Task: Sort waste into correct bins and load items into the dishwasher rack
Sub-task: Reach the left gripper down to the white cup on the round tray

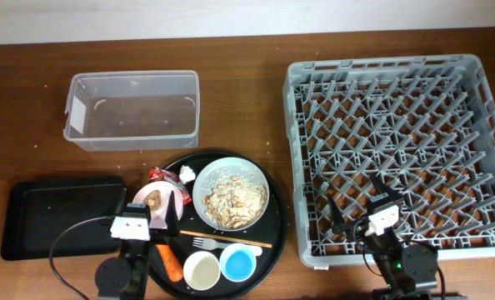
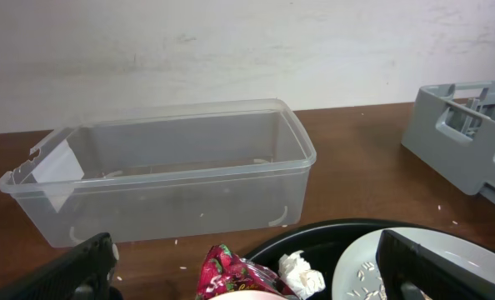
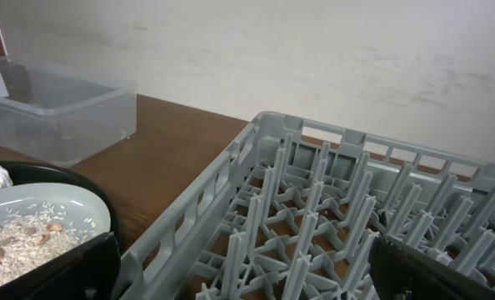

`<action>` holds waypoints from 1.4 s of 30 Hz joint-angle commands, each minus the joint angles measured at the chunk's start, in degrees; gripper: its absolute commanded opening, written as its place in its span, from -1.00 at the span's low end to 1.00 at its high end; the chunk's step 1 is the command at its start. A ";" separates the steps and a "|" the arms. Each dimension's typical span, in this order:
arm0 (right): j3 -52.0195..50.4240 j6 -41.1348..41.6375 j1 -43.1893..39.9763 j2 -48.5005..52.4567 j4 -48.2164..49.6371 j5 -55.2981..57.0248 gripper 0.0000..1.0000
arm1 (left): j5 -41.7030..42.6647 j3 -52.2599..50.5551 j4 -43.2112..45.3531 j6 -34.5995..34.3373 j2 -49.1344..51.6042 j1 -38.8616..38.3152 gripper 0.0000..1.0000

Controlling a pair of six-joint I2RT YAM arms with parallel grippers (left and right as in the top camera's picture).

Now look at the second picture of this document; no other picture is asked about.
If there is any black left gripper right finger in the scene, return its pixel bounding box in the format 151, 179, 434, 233
376, 230, 495, 300

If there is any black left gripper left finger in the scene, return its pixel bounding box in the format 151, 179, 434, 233
0, 232, 119, 300

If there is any grey bowl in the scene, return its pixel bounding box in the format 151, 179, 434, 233
331, 227, 495, 300

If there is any white tissue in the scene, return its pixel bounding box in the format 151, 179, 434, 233
278, 250, 326, 299

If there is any red snack wrapper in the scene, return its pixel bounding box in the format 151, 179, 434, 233
195, 244, 300, 300

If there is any pink bowl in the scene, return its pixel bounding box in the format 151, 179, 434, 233
209, 290, 287, 300

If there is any grey dishwasher rack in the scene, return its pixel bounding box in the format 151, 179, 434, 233
402, 80, 495, 204

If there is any round black tray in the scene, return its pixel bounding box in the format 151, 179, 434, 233
243, 217, 495, 300

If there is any clear plastic bin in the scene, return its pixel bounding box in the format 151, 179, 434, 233
0, 99, 317, 248

